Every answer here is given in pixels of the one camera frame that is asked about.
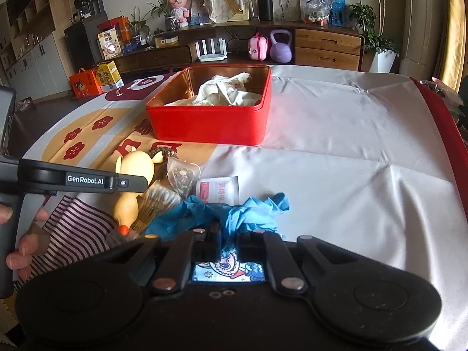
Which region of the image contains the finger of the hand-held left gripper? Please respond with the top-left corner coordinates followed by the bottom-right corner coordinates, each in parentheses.
top-left (18, 159), bottom-right (149, 195)

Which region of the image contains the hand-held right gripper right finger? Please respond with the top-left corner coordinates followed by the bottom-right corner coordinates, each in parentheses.
top-left (238, 230), bottom-right (353, 295)

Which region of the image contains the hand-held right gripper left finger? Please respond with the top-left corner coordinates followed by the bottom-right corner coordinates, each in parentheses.
top-left (107, 221), bottom-right (223, 295)

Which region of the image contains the blue rubber glove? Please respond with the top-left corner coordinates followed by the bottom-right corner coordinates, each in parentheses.
top-left (223, 192), bottom-right (292, 239)

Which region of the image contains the blue face mask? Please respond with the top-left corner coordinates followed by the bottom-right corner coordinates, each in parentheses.
top-left (145, 195), bottom-right (229, 236)

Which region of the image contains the yellow rubber duck toy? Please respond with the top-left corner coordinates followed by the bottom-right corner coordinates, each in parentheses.
top-left (113, 151), bottom-right (164, 235)

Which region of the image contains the cotton swabs pack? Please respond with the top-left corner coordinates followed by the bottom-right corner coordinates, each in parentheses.
top-left (133, 181), bottom-right (183, 235)

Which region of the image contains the brown scrunchie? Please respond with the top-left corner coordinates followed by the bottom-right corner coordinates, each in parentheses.
top-left (148, 145), bottom-right (182, 162)

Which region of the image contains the red tin box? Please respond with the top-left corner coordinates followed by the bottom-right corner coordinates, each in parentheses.
top-left (145, 65), bottom-right (272, 146)

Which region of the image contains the person's left hand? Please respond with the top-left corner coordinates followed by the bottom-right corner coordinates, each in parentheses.
top-left (0, 205), bottom-right (52, 280)

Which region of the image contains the cartoon printed card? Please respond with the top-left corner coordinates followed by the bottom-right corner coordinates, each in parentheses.
top-left (192, 249), bottom-right (266, 282)

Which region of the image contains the striped cloth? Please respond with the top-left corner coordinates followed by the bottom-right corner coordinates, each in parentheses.
top-left (14, 195), bottom-right (118, 286)

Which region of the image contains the white red sachet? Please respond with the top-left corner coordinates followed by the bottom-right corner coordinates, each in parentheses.
top-left (195, 176), bottom-right (240, 205)

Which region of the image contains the clear tea bag packet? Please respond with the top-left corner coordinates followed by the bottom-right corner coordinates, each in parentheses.
top-left (167, 158), bottom-right (200, 199)

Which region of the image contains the orange gift box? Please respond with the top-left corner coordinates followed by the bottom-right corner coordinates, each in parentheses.
top-left (69, 68), bottom-right (103, 99)

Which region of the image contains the yellow carton box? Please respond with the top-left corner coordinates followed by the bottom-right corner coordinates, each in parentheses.
top-left (95, 61), bottom-right (122, 92)

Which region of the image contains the printed tablecloth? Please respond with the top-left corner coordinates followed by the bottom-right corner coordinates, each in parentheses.
top-left (15, 64), bottom-right (468, 351)

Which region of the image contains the black cabinet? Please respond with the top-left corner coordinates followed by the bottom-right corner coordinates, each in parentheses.
top-left (63, 18), bottom-right (111, 73)

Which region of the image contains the printed cereal box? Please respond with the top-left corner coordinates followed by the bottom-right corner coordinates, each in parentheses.
top-left (97, 28), bottom-right (123, 61)

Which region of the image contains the white knitted cloth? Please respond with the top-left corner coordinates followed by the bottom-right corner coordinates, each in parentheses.
top-left (164, 73), bottom-right (263, 107)

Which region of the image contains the orange red box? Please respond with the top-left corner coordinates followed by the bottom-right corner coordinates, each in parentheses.
top-left (98, 16), bottom-right (132, 42)

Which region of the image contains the small white box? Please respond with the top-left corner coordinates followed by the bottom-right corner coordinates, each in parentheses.
top-left (154, 35), bottom-right (180, 48)

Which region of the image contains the black coffee machine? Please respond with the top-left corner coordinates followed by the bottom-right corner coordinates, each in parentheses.
top-left (74, 0), bottom-right (104, 21)

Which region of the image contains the white router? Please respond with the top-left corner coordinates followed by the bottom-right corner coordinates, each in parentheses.
top-left (195, 39), bottom-right (228, 63)

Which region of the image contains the potted grass plant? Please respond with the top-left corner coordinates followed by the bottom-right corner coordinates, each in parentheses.
top-left (148, 0), bottom-right (180, 32)

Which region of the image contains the pink doll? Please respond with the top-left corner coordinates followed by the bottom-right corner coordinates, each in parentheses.
top-left (166, 0), bottom-right (191, 27)

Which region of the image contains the pink toy case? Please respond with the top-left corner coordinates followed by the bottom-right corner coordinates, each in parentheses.
top-left (247, 32), bottom-right (271, 61)

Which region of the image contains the purple kettlebell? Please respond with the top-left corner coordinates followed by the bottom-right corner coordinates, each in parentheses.
top-left (269, 29), bottom-right (293, 63)

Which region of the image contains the wooden tv cabinet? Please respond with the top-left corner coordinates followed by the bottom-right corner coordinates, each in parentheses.
top-left (110, 21), bottom-right (365, 78)

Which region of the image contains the white planter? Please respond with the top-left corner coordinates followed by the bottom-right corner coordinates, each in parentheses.
top-left (369, 49), bottom-right (399, 74)

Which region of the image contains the black speaker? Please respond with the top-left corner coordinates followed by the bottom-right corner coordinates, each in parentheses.
top-left (258, 0), bottom-right (274, 22)

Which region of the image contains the clear plastic bag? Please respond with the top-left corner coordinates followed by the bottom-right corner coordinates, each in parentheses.
top-left (304, 0), bottom-right (333, 26)

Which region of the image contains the blue plastic item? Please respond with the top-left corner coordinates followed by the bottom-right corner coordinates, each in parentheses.
top-left (330, 0), bottom-right (346, 26)

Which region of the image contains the tall green plant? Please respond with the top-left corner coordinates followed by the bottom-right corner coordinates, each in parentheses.
top-left (337, 0), bottom-right (402, 56)

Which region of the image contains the yellow curtain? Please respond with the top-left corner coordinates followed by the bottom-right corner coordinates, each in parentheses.
top-left (436, 0), bottom-right (467, 93)

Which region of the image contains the wall shelf unit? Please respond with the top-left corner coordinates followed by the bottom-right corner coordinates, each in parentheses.
top-left (0, 0), bottom-right (71, 100)

